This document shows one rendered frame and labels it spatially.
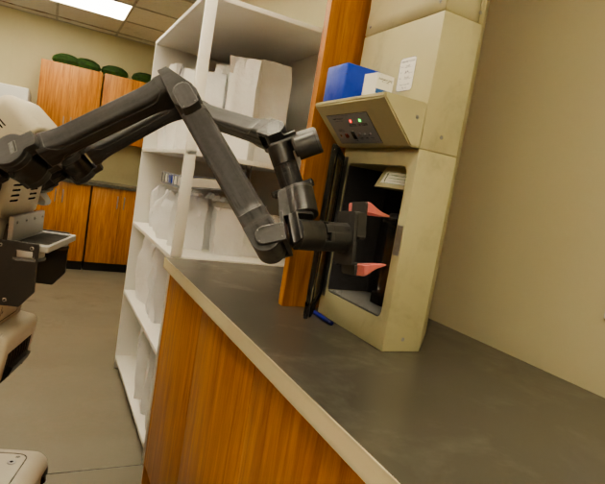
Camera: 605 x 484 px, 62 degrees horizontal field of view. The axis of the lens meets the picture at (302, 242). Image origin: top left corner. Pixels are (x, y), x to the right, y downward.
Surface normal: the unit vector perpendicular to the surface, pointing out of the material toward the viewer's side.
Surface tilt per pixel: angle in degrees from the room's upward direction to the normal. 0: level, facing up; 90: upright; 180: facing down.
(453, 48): 90
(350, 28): 90
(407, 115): 90
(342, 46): 90
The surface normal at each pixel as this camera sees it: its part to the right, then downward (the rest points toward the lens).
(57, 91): 0.44, 0.17
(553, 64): -0.88, -0.10
